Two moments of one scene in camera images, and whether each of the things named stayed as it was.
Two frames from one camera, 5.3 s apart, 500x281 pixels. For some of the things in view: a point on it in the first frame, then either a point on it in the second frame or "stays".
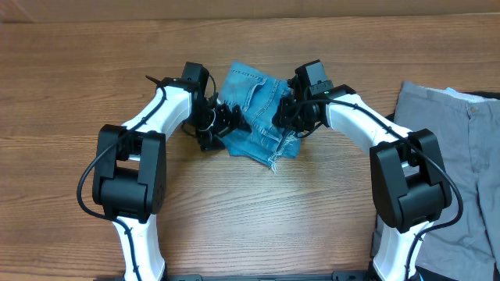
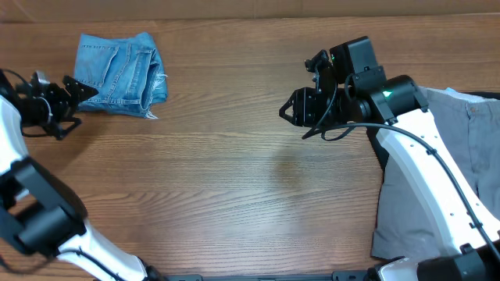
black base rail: [335, 276] stays
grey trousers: [468, 125] stays
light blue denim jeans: [257, 95] to [126, 72]
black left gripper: [227, 123] to [66, 102]
